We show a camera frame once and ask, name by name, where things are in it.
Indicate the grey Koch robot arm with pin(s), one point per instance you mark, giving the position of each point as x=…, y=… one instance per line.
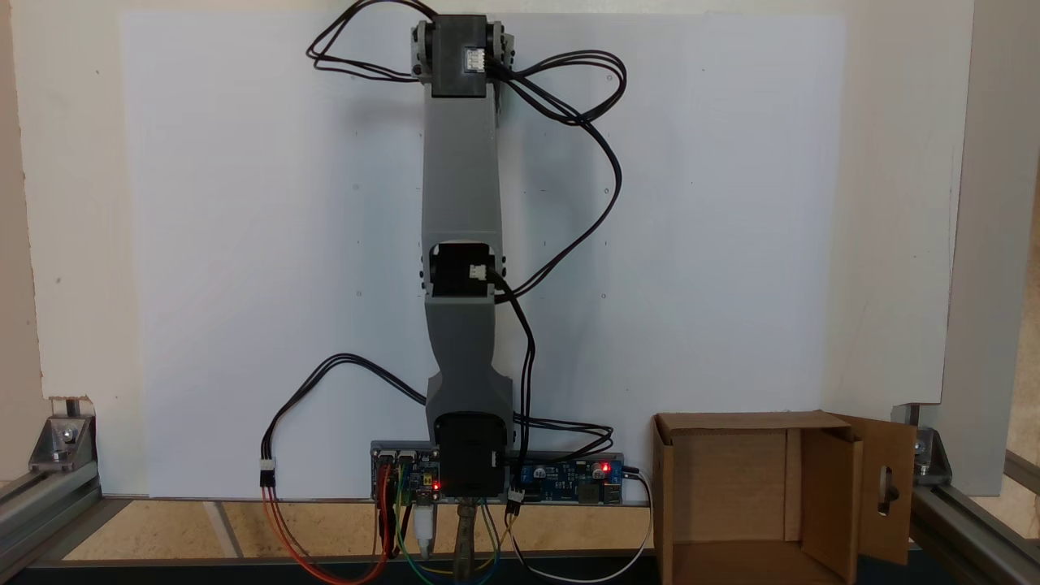
x=459, y=179

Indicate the blue power circuit board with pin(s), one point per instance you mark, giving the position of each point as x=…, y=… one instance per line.
x=569, y=479

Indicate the motor controller circuit board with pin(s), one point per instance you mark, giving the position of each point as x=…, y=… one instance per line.
x=390, y=479

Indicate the metal table clamp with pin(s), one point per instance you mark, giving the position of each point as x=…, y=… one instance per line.
x=466, y=536

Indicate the white USB plug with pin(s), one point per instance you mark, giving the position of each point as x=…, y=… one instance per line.
x=423, y=532

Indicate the large white paper sheet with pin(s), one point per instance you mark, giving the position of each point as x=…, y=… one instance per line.
x=244, y=244

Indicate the open cardboard box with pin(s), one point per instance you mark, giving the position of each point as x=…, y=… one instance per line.
x=731, y=487

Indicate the metal corner bracket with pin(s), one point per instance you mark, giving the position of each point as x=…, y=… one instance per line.
x=930, y=455
x=61, y=443

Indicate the aluminium frame rail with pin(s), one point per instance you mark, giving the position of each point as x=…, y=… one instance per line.
x=41, y=508
x=967, y=528

